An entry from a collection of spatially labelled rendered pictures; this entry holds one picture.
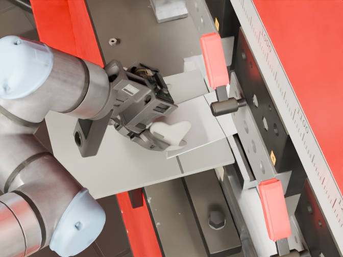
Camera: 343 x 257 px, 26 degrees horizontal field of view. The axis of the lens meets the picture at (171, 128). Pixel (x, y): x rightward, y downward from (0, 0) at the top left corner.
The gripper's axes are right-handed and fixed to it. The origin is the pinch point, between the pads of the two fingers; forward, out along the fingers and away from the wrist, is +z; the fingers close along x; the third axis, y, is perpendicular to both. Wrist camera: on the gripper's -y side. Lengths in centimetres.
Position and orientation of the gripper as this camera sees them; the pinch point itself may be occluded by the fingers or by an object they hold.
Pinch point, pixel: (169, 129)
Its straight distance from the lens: 114.8
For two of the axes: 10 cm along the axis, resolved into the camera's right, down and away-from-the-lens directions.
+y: 7.0, -5.9, -3.9
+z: 5.9, 1.8, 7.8
